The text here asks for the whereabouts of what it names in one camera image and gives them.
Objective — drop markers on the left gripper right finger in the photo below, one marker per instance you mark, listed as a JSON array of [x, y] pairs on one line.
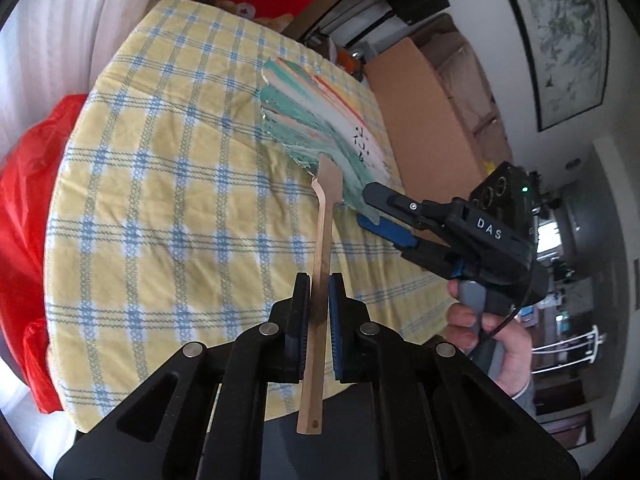
[[398, 373]]

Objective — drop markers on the beige sofa cushion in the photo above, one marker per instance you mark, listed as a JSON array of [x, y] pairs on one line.
[[467, 88], [493, 143]]

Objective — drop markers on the framed ink painting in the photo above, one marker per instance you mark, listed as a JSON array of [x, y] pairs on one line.
[[566, 46]]

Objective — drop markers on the white curtain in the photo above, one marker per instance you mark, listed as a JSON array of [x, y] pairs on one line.
[[54, 48]]

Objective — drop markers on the striped colourful packaged towels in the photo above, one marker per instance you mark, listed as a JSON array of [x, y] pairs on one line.
[[309, 119]]

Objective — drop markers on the wooden spatula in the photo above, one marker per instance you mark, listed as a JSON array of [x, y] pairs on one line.
[[328, 186]]

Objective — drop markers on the beige sofa cushion left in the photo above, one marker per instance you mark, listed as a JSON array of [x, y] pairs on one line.
[[467, 88]]

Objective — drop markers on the yellow blue checkered cloth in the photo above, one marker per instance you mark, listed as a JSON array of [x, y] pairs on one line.
[[174, 217]]

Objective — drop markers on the beige sofa cushion right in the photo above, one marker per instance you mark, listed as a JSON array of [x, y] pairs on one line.
[[493, 143]]

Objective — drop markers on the red plastic bag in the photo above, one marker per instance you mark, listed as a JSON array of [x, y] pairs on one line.
[[28, 176]]

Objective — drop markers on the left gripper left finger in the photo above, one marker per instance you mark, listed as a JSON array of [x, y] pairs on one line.
[[272, 352]]

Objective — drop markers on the open cardboard box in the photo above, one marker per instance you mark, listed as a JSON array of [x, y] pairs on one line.
[[435, 156]]

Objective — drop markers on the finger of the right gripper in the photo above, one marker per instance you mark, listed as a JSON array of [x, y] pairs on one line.
[[430, 256], [404, 208]]

